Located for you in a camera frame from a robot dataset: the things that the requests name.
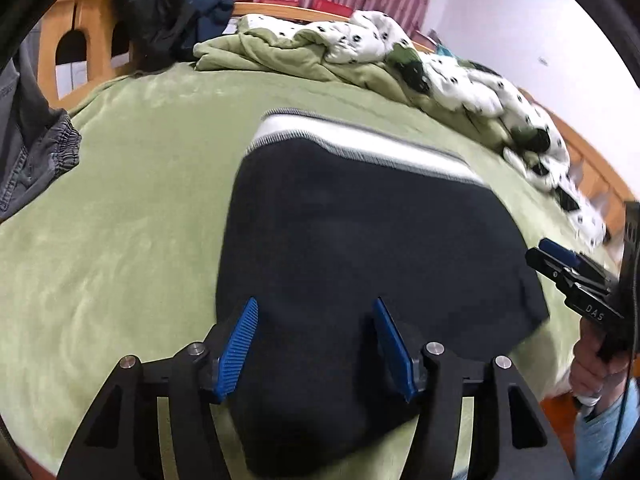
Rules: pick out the navy blue garment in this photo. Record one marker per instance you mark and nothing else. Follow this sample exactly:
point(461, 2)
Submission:
point(210, 15)

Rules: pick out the green bed sheet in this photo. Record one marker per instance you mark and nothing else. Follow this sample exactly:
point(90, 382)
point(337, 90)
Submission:
point(125, 235)

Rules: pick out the green white printed quilt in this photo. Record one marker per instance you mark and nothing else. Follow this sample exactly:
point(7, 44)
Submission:
point(275, 50)

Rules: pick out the black jacket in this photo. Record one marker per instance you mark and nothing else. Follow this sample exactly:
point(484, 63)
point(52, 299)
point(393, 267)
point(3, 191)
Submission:
point(145, 0)

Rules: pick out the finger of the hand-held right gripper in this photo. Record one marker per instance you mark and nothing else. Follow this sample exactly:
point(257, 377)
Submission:
point(547, 267)
point(560, 249)

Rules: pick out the black pants with white stripe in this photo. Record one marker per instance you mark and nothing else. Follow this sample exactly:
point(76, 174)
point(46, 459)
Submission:
point(350, 235)

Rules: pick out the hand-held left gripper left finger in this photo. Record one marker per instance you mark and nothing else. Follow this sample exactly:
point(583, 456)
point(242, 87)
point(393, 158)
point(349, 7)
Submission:
point(240, 346)

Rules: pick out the person's blue jeans leg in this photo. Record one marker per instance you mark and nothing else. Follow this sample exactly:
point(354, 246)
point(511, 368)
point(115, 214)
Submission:
point(605, 440)

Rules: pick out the wooden bed frame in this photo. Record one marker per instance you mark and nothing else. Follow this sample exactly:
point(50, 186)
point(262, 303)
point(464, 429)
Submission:
point(95, 25)

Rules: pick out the person's right hand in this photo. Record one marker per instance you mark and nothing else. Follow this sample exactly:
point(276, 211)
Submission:
point(590, 367)

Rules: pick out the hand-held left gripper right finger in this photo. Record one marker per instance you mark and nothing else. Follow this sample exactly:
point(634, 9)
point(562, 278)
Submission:
point(392, 346)

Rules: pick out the grey denim pants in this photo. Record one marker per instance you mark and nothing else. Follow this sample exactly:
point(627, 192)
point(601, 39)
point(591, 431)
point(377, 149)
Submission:
point(30, 160)

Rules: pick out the red box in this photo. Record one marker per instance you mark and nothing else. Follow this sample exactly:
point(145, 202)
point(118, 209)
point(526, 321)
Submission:
point(332, 7)

